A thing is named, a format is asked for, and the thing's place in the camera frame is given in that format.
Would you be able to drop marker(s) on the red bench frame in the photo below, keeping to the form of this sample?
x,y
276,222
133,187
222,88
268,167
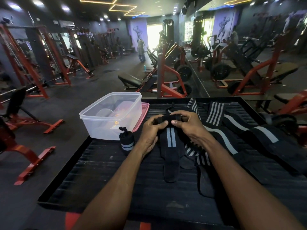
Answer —
x,y
24,153

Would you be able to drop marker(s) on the bodybuilder wall poster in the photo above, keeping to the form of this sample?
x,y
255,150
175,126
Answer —
x,y
138,33

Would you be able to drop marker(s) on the person's right forearm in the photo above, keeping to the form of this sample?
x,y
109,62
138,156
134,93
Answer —
x,y
242,189

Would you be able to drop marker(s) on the person's left hand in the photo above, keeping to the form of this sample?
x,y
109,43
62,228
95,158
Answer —
x,y
148,135

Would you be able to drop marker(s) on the red power rack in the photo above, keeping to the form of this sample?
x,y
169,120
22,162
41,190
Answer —
x,y
31,64

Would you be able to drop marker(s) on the black weight plate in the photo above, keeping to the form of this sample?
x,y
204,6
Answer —
x,y
184,73
185,89

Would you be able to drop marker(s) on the black multi-striped wrist wrap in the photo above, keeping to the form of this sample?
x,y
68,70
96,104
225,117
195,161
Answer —
x,y
215,112
202,170
194,107

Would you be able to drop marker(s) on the black red adjustable bench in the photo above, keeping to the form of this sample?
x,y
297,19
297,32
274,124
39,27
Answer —
x,y
21,110

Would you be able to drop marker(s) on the long black grey-striped knee wrap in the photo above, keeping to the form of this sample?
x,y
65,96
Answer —
x,y
266,136
225,141

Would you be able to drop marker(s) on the person's right thumb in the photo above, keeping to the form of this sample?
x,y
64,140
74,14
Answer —
x,y
177,122

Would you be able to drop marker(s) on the person's right hand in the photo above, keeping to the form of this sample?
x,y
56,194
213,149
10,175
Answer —
x,y
193,130

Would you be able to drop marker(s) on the rolled black wrist wrap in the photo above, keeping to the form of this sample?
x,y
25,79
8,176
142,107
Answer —
x,y
126,142

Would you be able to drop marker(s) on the black ribbed platform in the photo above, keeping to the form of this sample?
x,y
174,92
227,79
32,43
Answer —
x,y
100,179

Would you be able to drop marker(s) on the person's left forearm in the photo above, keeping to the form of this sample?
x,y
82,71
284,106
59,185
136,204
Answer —
x,y
112,189

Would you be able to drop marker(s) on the bright window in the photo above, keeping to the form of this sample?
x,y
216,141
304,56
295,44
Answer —
x,y
154,33

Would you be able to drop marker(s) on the large wall mirror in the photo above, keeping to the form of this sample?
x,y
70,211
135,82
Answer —
x,y
251,45

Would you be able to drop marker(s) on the pink plastic container lid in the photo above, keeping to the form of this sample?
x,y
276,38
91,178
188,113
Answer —
x,y
142,114

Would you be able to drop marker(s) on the black incline bench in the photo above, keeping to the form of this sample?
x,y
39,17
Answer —
x,y
130,80

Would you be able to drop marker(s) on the clear plastic storage container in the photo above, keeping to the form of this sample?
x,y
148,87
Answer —
x,y
108,117

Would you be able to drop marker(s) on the red machine with plate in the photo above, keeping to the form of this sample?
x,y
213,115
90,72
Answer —
x,y
287,112

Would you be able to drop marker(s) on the person's left thumb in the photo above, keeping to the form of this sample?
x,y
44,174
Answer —
x,y
161,125

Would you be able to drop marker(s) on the red plate-loaded machine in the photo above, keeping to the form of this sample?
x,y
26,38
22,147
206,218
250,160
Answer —
x,y
168,76

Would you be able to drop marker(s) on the yellow hexagon ceiling light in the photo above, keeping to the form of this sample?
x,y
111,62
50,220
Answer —
x,y
122,8

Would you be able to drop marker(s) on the white air conditioner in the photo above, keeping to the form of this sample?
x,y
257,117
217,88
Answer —
x,y
66,23

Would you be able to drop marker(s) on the black grey-striped wrist wrap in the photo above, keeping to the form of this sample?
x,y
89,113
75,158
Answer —
x,y
170,143

